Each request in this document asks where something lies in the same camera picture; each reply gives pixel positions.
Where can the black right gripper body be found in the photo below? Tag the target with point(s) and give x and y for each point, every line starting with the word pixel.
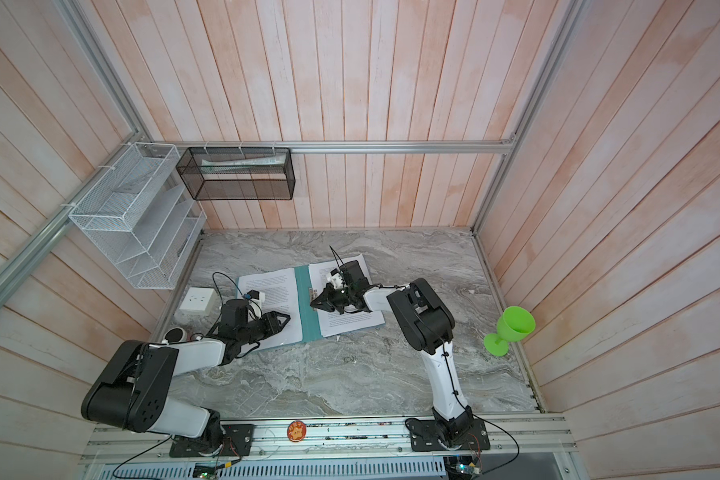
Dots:
pixel 346 294

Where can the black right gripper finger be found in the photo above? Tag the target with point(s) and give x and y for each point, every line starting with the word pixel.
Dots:
pixel 325 300
pixel 346 304

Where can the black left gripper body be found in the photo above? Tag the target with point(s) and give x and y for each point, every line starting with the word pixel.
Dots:
pixel 250 331

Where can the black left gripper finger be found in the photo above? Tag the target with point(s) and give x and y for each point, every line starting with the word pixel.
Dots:
pixel 274 320
pixel 267 334

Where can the teal file folder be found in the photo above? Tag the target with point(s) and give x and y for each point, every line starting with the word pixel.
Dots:
pixel 310 328

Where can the paper with English text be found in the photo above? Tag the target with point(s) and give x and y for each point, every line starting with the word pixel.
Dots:
pixel 281 295

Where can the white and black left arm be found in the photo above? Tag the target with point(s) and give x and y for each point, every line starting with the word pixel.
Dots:
pixel 132 392

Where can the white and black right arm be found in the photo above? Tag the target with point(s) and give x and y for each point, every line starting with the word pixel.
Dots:
pixel 427 325

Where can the white power socket box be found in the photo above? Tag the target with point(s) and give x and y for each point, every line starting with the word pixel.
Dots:
pixel 198 301

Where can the pink tape roll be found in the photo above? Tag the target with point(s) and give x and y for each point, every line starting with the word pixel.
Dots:
pixel 175 335

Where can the red round sticker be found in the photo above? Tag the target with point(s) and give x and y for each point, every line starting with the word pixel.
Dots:
pixel 296 431

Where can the green plastic goblet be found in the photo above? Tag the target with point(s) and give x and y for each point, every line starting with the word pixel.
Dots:
pixel 514 324

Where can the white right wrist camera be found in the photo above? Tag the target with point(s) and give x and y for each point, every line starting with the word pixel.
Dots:
pixel 336 279

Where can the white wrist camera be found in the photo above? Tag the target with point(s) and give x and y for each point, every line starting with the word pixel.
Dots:
pixel 336 279
pixel 255 296

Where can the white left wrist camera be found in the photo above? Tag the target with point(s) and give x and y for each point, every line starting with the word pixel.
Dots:
pixel 255 296

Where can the white wire mesh shelf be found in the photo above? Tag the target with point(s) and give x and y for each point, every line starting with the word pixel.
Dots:
pixel 146 227

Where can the black wire mesh basket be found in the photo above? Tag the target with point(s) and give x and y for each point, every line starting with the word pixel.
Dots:
pixel 237 173

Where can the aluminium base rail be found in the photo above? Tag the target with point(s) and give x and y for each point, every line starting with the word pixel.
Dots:
pixel 503 446

